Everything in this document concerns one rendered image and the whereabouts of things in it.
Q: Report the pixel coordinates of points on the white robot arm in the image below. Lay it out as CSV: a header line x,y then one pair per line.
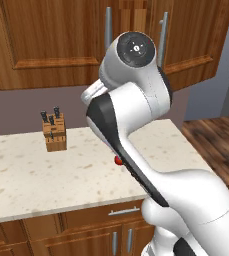
x,y
186,200

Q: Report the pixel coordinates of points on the wooden base cabinet door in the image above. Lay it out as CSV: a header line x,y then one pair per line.
x,y
82,241
142,238
6,241

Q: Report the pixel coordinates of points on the small red round object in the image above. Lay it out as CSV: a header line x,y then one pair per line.
x,y
118,160

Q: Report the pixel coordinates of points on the wooden knife block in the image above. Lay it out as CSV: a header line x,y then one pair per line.
x,y
56,136

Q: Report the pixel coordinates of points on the wooden drawer front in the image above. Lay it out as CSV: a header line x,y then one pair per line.
x,y
89,215

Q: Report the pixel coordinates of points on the wooden wall cabinet door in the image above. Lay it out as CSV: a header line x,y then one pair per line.
x,y
46,36
199,36

